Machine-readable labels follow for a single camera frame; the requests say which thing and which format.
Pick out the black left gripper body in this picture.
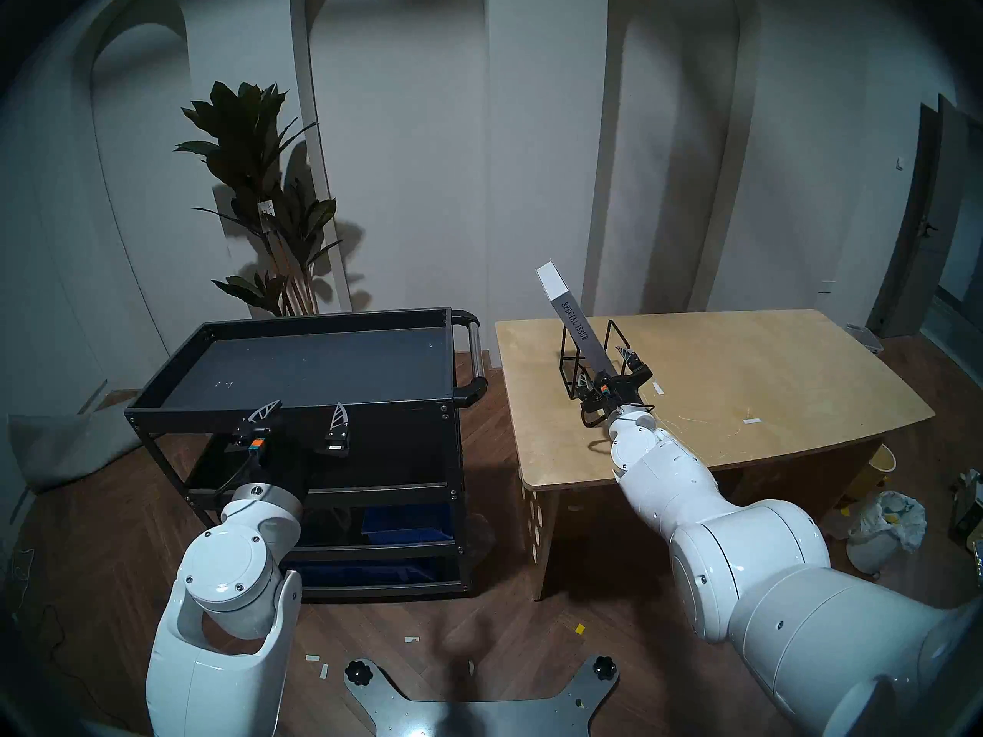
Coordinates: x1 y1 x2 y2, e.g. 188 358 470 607
244 440 327 498

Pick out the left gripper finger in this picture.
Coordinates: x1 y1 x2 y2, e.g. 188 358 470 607
233 400 283 446
323 402 352 458

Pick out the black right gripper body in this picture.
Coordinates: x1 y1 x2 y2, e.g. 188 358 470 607
581 378 652 429

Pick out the grey Special Issue book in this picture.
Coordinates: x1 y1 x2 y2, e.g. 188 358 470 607
535 261 624 395

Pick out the black metal utility cart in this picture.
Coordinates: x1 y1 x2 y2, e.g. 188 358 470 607
124 307 489 600

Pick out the blue plastic bin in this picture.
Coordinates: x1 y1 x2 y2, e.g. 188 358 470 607
361 504 454 546

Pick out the light wooden table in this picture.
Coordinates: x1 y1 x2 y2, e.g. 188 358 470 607
495 309 936 602

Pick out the grey leaning board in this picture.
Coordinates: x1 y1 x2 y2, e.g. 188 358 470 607
8 405 143 494

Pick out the yellow bucket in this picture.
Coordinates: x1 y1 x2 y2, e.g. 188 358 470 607
845 444 898 502

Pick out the white bagged trash bin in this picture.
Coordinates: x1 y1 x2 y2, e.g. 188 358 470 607
846 490 928 577

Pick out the tall green potted plant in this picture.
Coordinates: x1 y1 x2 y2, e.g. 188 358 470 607
174 81 344 318

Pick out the dark grey door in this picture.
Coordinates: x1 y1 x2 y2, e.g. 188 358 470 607
868 94 970 339

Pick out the cardboard boxes pile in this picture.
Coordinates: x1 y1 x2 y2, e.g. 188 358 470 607
951 469 983 548

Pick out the black wire book stand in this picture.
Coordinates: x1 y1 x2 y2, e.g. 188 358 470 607
559 319 632 401

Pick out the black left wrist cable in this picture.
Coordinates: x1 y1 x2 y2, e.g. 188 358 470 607
217 451 254 507

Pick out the black floor cable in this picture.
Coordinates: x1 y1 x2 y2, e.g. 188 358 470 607
31 603 131 732

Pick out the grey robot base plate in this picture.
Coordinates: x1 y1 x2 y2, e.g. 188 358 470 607
343 655 620 737

